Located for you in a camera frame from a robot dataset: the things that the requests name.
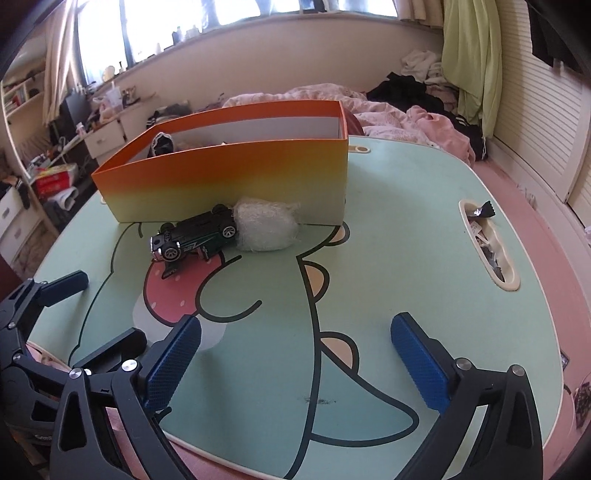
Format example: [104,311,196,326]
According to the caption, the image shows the cream curtain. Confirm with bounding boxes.
[44,0,80,126]

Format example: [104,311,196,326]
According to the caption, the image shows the pile of wrappers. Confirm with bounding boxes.
[468,217,509,282]

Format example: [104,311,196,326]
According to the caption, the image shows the dark green toy car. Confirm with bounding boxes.
[150,204,240,280]

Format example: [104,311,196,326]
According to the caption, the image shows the red packet box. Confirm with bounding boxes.
[34,164,79,200]

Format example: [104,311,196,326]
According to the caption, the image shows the white clothes pile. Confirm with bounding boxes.
[399,48,447,87]

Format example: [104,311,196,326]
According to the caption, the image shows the black hanging garment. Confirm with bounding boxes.
[526,0,591,75]

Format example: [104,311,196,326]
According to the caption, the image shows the light green hanging garment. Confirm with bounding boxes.
[441,0,503,142]

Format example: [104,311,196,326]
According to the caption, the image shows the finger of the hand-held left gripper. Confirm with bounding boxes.
[13,327,149,376]
[0,270,90,332]

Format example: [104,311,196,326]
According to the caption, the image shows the black clothes pile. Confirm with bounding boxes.
[367,71,490,160]

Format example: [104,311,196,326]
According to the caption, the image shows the orange gradient cardboard box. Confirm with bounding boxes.
[91,99,350,227]

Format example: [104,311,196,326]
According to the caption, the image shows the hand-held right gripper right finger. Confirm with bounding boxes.
[390,313,543,480]

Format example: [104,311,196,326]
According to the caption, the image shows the pink rumpled comforter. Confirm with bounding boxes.
[222,83,476,167]

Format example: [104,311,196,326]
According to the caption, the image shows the bay window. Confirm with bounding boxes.
[76,0,444,73]

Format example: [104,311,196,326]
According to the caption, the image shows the white drawer unit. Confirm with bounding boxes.
[0,187,47,260]

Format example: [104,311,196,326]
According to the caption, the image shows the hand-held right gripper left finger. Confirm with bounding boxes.
[48,314,203,480]

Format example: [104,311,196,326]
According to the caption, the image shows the black monitor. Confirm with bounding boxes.
[58,92,91,136]

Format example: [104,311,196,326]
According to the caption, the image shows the dark tangled cords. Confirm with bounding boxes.
[573,382,591,426]

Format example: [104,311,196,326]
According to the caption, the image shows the light green cartoon desktop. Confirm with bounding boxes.
[28,134,571,480]

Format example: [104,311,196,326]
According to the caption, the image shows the white wall shelf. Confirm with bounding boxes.
[0,65,48,131]

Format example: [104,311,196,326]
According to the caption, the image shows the white louvered closet doors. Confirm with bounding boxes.
[494,28,591,228]

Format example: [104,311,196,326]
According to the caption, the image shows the white drawer desk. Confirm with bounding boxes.
[83,99,158,161]

